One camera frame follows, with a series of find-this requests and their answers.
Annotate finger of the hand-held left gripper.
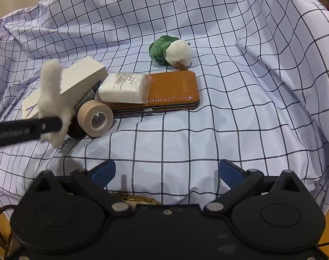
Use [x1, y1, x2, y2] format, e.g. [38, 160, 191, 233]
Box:
[0, 115, 64, 150]

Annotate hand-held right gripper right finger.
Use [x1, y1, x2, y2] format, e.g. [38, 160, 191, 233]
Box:
[204, 160, 306, 213]

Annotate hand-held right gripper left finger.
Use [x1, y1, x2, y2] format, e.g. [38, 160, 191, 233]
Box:
[33, 160, 133, 216]

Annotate black foam object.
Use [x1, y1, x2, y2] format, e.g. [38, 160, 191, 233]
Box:
[67, 122, 88, 140]

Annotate woven basket with fabric lining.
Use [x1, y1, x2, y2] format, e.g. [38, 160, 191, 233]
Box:
[0, 173, 165, 260]

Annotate beige tape roll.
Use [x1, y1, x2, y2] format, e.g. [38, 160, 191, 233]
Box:
[77, 101, 114, 137]

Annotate white cotton pad packet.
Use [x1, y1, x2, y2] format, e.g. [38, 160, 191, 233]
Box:
[98, 72, 154, 105]

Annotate green and white plush toy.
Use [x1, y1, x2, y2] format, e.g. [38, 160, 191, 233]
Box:
[149, 36, 192, 71]

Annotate checked white bed sheet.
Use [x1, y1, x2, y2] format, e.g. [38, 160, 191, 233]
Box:
[0, 0, 329, 220]

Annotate white phone box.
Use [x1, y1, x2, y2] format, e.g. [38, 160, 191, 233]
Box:
[22, 56, 108, 120]

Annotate brown leather case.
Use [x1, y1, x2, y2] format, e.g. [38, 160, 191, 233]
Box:
[110, 71, 201, 114]

